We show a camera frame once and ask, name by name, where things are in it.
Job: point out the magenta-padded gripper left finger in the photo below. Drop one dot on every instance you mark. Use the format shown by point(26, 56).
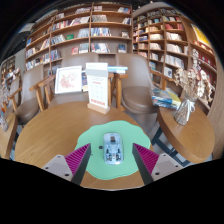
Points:
point(56, 165)

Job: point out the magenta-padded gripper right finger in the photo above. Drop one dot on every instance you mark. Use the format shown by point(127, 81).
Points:
point(165, 165)

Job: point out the transparent computer mouse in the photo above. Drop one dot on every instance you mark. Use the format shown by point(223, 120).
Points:
point(113, 150)

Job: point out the green cloud-shaped mouse pad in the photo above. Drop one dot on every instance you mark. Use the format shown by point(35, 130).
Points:
point(96, 136)

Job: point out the round wooden side table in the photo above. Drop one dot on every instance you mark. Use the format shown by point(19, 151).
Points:
point(190, 140)
point(7, 140)

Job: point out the glass vase with beige flowers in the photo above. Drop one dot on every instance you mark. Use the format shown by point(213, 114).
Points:
point(183, 111)

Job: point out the brown cushioned wooden armchair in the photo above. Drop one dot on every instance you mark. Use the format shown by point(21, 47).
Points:
point(25, 111)
point(136, 95)
point(66, 98)

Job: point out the stack of colourful books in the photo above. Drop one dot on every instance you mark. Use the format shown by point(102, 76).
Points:
point(165, 98)

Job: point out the glass vase with pink flowers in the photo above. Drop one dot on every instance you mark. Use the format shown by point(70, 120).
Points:
point(3, 123)

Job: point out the white framed floral picture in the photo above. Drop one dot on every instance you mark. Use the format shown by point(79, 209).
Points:
point(68, 80)

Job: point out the white sign on wooden base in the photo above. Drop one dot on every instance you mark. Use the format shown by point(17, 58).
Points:
point(98, 88)

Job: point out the stack of light blue books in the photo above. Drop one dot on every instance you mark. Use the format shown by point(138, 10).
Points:
point(117, 69)

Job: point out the distant wooden bookshelf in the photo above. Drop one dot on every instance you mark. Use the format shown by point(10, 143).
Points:
point(7, 68)

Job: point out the tall wooden bookshelf with books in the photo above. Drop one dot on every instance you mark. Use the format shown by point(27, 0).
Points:
point(166, 43)

